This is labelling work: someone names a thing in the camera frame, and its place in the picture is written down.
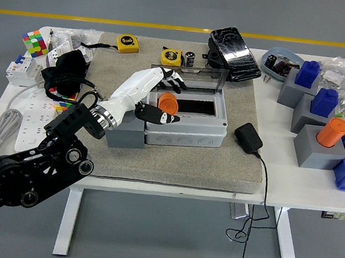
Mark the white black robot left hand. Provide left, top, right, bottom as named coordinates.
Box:
left=103, top=60, right=190, bottom=131

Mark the orange cylinder battery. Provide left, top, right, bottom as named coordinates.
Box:
left=315, top=116, right=345, bottom=150
left=157, top=91, right=181, bottom=116

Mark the smoked clear hinged box lid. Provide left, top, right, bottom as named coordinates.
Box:
left=149, top=60, right=229, bottom=95

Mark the grey plastic junction box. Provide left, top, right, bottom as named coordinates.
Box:
left=141, top=79, right=233, bottom=153

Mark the silver box under table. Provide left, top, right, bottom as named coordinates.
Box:
left=228, top=200, right=257, bottom=221

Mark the grey block with round hole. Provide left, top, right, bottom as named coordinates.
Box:
left=104, top=109, right=149, bottom=152

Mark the black cylindrical capacitor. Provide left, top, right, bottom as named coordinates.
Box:
left=183, top=50, right=196, bottom=69

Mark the black cloth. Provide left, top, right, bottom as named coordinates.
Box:
left=38, top=47, right=90, bottom=98

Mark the multicolour puzzle cube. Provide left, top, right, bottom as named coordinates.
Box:
left=19, top=27, right=51, bottom=59
left=49, top=90, right=79, bottom=118

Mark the clear bag of small parts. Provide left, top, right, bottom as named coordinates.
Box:
left=48, top=24, right=105, bottom=66

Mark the white socket purple package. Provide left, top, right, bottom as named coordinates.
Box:
left=45, top=41, right=74, bottom=70

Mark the grey-brown table mat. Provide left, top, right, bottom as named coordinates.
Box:
left=56, top=27, right=278, bottom=196

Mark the thin metal pen tool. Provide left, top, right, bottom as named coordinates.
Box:
left=46, top=28, right=55, bottom=49

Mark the white power strip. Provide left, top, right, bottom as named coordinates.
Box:
left=14, top=86, right=71, bottom=158

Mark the black glossy case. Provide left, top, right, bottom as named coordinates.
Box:
left=200, top=24, right=267, bottom=86

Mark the white circuit breaker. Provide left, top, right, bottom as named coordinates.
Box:
left=4, top=53, right=49, bottom=90

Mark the black power adapter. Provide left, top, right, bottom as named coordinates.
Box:
left=232, top=121, right=266, bottom=155

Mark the light blue oval tray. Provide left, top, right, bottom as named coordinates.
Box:
left=259, top=45, right=307, bottom=85

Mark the black capacitor in tray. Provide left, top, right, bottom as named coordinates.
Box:
left=266, top=53, right=279, bottom=69

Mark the white table leg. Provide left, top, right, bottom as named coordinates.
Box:
left=51, top=185, right=85, bottom=258
left=268, top=205, right=307, bottom=258

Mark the brown capacitor in tray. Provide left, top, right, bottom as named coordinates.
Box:
left=273, top=60, right=294, bottom=78

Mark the grey block holder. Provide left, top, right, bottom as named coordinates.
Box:
left=290, top=123, right=345, bottom=173
left=290, top=92, right=341, bottom=138
left=276, top=67, right=321, bottom=112

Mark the blue plastic block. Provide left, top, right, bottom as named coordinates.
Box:
left=294, top=59, right=323, bottom=90
left=309, top=87, right=341, bottom=119

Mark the yellow tape measure with strap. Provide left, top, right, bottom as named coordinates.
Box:
left=79, top=28, right=142, bottom=56

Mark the black adapter cord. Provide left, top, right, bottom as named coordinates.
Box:
left=223, top=148, right=278, bottom=258

